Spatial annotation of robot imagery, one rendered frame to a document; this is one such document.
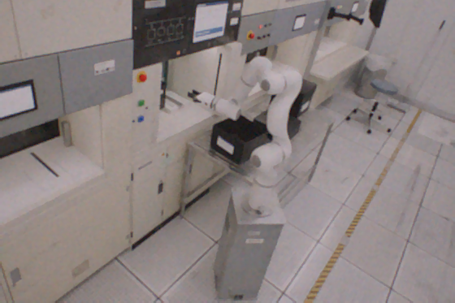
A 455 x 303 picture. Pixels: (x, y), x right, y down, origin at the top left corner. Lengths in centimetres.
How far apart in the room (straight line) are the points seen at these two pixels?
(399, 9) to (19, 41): 536
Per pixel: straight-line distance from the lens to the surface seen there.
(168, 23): 180
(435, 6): 592
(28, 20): 139
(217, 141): 225
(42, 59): 144
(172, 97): 256
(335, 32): 506
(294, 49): 364
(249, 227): 189
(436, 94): 614
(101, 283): 251
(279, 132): 164
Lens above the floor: 212
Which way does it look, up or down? 33 degrees down
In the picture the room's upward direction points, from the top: 11 degrees clockwise
